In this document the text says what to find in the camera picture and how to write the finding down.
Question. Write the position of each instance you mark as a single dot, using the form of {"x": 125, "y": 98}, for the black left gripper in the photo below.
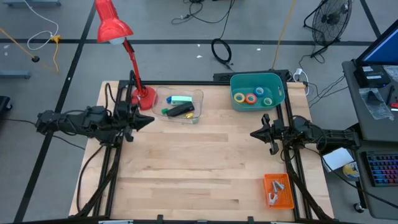
{"x": 132, "y": 132}

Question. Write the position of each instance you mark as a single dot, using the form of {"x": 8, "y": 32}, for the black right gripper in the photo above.
{"x": 273, "y": 146}

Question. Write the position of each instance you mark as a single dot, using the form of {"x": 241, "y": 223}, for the green tape roll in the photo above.
{"x": 263, "y": 101}

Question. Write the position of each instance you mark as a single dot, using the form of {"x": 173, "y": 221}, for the blue mini stapler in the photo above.
{"x": 169, "y": 99}

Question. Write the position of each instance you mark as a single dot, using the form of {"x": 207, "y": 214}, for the orange tape roll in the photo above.
{"x": 246, "y": 99}

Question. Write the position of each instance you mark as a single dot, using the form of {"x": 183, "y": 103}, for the black stapler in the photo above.
{"x": 180, "y": 109}

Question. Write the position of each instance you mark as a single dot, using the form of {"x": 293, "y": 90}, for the blue tape roll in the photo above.
{"x": 254, "y": 91}

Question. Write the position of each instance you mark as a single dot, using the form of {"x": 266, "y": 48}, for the mint green stapler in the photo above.
{"x": 182, "y": 99}

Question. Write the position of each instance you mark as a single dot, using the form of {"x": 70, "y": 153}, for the yellow tape roll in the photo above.
{"x": 234, "y": 97}

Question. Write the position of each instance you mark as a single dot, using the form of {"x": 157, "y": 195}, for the yellow mini stapler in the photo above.
{"x": 189, "y": 115}

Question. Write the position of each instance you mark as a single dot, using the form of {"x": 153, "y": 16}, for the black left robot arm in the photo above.
{"x": 77, "y": 123}

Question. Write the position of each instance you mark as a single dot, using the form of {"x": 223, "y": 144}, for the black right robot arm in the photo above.
{"x": 335, "y": 137}

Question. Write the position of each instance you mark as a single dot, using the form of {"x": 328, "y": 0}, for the teal plastic bin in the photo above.
{"x": 245, "y": 81}

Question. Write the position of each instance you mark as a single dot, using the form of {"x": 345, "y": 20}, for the clear plastic bin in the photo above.
{"x": 199, "y": 96}

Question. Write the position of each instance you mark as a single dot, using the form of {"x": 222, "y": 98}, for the orange mesh basket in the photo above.
{"x": 286, "y": 199}

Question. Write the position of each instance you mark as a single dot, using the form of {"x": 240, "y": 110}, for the black power strip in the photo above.
{"x": 222, "y": 76}

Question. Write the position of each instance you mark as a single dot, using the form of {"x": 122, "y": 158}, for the white power adapter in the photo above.
{"x": 298, "y": 72}

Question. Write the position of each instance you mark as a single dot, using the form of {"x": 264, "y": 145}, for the white paper sheet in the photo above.
{"x": 339, "y": 158}

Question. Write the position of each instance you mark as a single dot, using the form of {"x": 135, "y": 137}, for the red desk lamp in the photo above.
{"x": 110, "y": 28}

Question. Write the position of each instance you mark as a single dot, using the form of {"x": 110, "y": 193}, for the grey side desk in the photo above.
{"x": 365, "y": 124}

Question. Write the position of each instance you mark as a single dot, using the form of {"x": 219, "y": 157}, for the clear plastic bag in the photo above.
{"x": 377, "y": 105}

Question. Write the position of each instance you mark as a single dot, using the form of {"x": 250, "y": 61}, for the black mini computer box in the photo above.
{"x": 371, "y": 76}

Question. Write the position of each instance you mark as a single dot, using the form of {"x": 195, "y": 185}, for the black round floor cap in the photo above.
{"x": 35, "y": 58}

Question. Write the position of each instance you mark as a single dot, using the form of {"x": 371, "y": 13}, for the rainbow backlit keyboard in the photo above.
{"x": 384, "y": 169}

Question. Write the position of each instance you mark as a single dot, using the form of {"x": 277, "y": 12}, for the black pen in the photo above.
{"x": 390, "y": 95}

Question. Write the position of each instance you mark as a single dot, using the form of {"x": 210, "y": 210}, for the black floor fan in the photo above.
{"x": 331, "y": 18}

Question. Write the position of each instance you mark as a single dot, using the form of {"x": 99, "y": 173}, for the grey metal floor base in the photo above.
{"x": 31, "y": 2}
{"x": 15, "y": 74}

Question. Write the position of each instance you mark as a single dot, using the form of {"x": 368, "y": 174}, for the red small tool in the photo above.
{"x": 395, "y": 105}

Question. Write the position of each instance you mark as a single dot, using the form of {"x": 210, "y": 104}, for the computer monitor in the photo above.
{"x": 382, "y": 49}

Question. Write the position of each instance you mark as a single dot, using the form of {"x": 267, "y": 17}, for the black aluminium rig frame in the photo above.
{"x": 112, "y": 186}

